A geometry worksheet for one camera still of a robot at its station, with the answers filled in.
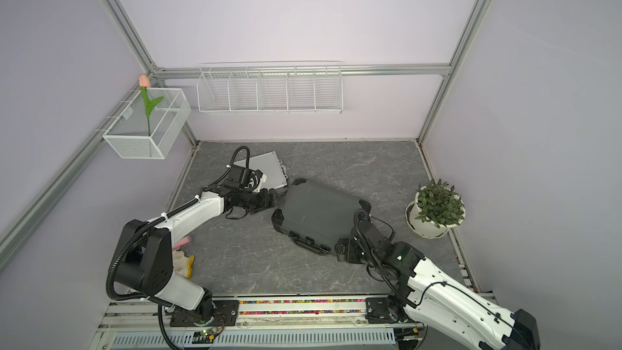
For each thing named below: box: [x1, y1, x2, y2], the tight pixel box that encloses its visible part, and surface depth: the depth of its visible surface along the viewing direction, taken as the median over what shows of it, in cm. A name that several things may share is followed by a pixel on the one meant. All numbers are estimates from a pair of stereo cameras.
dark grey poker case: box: [272, 178, 372, 255], surface depth 89 cm
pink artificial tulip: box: [139, 74, 165, 137], surface depth 87 cm
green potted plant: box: [414, 178, 465, 230], surface depth 80 cm
